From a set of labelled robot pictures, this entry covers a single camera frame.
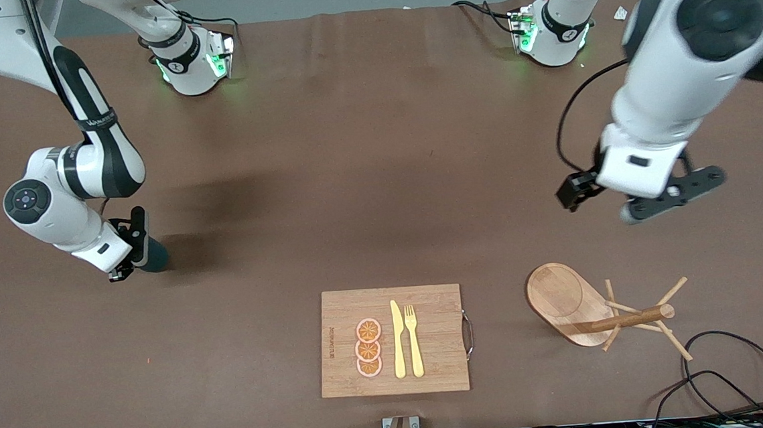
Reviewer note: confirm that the teal cup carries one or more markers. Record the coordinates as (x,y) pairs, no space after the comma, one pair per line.
(156,256)

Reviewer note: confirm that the orange slice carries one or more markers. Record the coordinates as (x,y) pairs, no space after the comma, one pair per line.
(368,350)
(368,330)

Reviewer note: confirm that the bamboo cutting board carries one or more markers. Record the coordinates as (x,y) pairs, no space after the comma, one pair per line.
(430,338)

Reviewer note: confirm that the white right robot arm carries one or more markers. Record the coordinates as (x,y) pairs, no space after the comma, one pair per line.
(53,217)

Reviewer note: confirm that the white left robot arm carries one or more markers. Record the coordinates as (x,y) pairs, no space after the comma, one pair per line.
(662,93)

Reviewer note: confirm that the white paper scrap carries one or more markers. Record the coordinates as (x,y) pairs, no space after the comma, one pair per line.
(620,13)

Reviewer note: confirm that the yellow fork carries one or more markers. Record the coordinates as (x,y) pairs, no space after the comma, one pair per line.
(415,346)

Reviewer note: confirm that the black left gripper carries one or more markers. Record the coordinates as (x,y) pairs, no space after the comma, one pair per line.
(577,189)

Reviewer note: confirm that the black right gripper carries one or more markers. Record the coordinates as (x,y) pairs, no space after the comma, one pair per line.
(138,225)

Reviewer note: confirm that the wooden cup rack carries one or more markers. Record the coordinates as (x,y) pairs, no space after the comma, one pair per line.
(562,295)

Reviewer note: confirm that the yellow knife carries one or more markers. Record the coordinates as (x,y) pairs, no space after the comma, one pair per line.
(398,340)

